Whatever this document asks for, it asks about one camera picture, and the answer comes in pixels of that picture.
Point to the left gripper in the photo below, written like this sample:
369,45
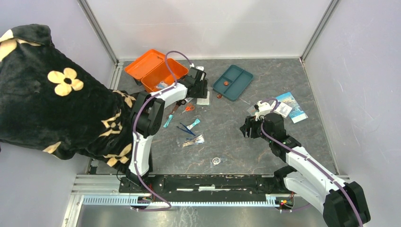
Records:
203,92

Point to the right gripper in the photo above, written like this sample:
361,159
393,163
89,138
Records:
251,122

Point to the white gauze pad bag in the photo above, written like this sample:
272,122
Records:
204,101

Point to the blue cotton pad packet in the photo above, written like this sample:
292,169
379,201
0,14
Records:
296,114

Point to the cotton swabs clear bag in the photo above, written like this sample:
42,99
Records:
187,142

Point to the white blue box bag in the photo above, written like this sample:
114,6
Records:
283,109

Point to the beige bandage clear bag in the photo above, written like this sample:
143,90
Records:
252,110

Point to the blue alcohol wipes bag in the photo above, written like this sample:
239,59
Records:
161,85

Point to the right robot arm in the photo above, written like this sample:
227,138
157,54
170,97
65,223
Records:
341,204

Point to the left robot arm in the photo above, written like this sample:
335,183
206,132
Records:
148,113

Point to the orange medicine kit box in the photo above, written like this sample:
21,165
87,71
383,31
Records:
152,68

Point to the teal white tube packet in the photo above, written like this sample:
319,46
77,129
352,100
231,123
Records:
197,121

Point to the teal divided tray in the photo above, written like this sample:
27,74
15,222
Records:
238,80

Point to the blue plastic tweezers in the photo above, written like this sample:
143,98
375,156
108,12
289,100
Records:
185,129

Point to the teal scissor sheath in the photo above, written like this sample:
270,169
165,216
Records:
169,118

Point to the small round clear packet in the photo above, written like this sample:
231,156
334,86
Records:
216,161

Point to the black floral blanket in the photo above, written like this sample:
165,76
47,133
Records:
50,103

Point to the orange handled scissors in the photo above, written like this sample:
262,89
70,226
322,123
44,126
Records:
189,107

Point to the black handled scissors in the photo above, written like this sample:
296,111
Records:
175,108

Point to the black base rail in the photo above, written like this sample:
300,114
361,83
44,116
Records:
207,188

